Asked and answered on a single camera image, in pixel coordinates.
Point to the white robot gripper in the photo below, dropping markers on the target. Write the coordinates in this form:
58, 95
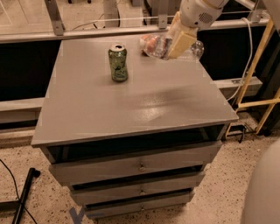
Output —
196, 15

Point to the clear plastic water bottle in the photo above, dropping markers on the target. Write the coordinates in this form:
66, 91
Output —
161, 46

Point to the green soda can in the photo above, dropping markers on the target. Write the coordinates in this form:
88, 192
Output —
117, 54

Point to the red apple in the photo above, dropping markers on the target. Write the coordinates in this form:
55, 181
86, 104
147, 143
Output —
149, 43

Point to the grey metal railing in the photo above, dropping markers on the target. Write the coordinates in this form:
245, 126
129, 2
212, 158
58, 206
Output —
40, 20

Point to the grey drawer cabinet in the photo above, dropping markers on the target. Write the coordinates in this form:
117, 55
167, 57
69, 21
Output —
163, 104

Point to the top grey drawer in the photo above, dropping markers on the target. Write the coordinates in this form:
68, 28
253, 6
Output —
86, 171

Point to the grey drawer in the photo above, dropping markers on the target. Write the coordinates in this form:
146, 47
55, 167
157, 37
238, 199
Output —
86, 171
109, 191
136, 204

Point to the middle grey drawer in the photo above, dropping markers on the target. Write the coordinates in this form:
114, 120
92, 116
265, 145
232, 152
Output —
109, 191

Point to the bottom grey drawer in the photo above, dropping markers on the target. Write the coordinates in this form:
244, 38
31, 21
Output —
136, 204

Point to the black floor stand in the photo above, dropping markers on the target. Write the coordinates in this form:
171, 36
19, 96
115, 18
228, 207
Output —
18, 205

